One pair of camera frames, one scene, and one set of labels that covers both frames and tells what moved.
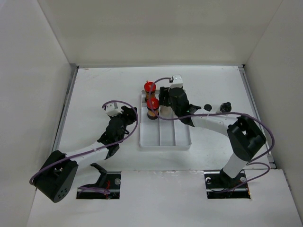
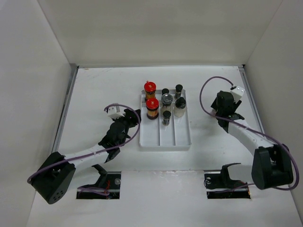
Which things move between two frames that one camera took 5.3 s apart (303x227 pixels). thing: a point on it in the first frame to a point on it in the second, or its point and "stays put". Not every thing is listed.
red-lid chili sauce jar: [149, 88] stays put
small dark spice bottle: [208, 107] to [166, 117]
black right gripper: [164, 92] to [236, 104]
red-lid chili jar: [152, 105] stays put
